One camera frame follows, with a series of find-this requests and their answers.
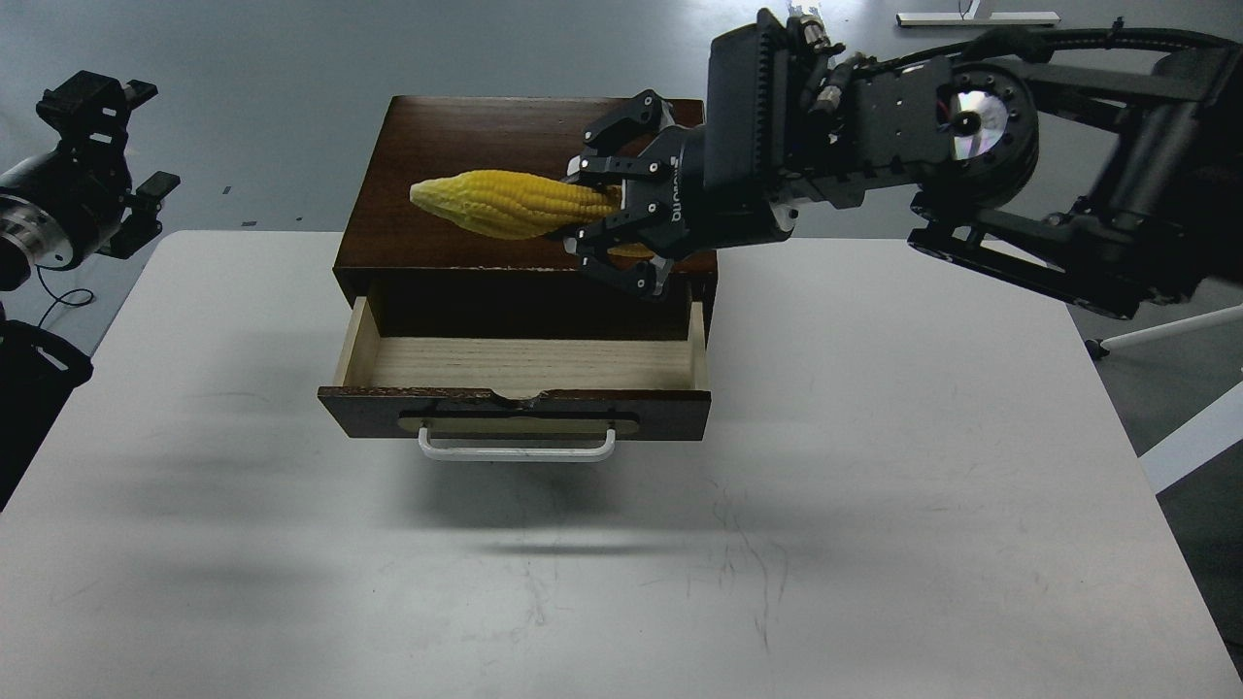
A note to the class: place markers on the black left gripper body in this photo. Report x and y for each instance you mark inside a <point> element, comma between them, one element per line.
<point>68,200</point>

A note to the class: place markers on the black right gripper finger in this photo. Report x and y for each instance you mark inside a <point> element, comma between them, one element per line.
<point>629,147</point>
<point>632,250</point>

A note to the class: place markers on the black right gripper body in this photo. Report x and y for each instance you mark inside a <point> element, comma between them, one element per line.
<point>680,216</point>

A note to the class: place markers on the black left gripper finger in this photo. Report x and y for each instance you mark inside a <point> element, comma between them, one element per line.
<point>90,112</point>
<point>142,225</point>

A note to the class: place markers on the yellow corn cob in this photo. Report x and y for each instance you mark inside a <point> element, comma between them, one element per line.
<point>512,206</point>

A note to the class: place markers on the wooden drawer with white handle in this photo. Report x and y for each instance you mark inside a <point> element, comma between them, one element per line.
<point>522,400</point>

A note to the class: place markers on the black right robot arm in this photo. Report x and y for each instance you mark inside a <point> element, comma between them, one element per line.
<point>1098,166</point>

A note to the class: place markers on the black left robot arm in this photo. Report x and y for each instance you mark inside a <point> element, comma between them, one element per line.
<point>40,369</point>

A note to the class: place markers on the dark wooden drawer cabinet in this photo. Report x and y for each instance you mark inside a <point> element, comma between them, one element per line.
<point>455,231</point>

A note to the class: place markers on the white table leg base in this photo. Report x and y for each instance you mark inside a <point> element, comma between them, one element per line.
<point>976,13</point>

